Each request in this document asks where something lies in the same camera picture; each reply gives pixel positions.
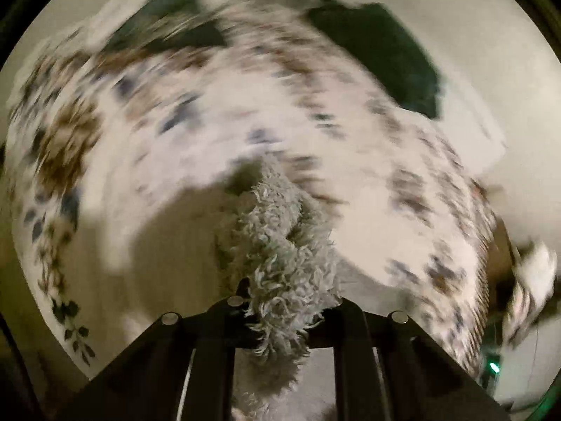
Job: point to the grey fleece pants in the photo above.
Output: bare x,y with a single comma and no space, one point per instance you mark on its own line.
280,272

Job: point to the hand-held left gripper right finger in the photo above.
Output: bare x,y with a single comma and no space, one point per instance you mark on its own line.
346,326

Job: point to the white jacket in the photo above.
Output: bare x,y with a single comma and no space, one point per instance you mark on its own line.
532,280

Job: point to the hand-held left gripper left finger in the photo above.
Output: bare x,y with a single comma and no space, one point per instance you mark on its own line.
228,322

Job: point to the floral quilt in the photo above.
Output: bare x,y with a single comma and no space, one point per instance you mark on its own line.
175,162

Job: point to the folded dark cloth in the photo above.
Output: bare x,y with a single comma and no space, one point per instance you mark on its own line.
171,22

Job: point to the white headboard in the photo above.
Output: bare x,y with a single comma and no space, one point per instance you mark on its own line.
475,136

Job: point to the dark green blanket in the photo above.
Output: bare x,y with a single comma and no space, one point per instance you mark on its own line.
385,57

